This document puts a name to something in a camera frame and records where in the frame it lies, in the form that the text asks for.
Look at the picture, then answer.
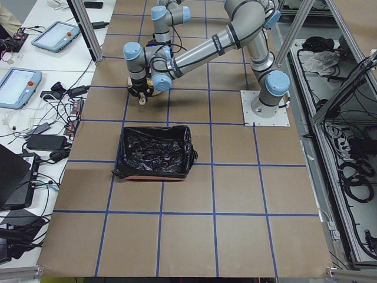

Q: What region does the teach pendant tablet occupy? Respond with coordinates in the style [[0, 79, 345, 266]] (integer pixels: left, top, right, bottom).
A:
[[1, 67, 42, 110], [31, 21, 81, 52]]

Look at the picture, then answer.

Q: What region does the teach pendant tablet near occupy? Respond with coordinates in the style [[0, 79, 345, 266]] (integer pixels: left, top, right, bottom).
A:
[[1, 67, 42, 110]]

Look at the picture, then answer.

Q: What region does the teach pendant tablet far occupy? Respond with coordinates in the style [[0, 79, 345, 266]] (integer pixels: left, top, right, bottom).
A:
[[31, 21, 81, 52]]

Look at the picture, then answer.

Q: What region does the bin with black bag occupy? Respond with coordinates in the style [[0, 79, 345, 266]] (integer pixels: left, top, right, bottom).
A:
[[112, 125, 198, 180]]

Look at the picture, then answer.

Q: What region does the white crumpled cloth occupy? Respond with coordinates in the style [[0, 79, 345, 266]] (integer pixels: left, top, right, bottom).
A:
[[303, 51, 340, 76]]

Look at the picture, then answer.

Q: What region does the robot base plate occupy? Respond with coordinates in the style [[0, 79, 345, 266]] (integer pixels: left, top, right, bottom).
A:
[[240, 90, 290, 127]]

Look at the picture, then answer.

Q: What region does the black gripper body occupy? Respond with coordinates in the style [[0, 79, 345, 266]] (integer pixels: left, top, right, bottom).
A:
[[127, 77, 153, 99]]

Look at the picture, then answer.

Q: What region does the black laptop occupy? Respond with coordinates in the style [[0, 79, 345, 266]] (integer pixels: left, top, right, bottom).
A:
[[1, 145, 40, 211]]

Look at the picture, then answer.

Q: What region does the beige plastic dustpan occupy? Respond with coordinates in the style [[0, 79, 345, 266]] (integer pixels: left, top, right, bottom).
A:
[[137, 85, 161, 106]]

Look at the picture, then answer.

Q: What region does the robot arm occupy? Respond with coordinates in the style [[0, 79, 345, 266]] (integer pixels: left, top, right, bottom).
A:
[[151, 0, 191, 45], [123, 1, 290, 114]]

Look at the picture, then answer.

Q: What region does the aluminium frame post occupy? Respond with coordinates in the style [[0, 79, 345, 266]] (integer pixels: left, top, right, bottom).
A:
[[67, 0, 103, 62]]

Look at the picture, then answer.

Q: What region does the black power brick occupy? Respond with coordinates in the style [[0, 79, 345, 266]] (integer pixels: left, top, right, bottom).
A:
[[27, 134, 67, 151]]

